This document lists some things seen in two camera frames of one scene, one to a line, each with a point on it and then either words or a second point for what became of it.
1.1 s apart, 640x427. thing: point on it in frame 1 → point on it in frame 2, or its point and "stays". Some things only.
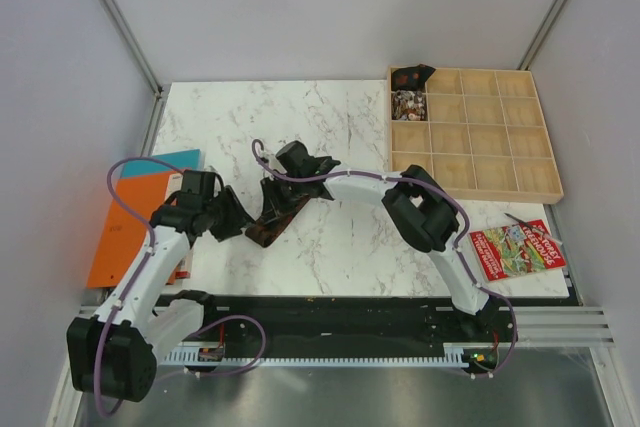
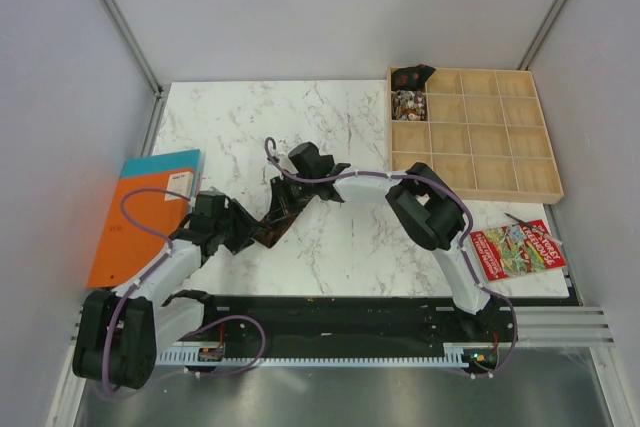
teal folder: (189, 159) stays
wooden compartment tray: (485, 137) stays
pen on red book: (535, 229) stays
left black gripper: (237, 216) → (246, 225)
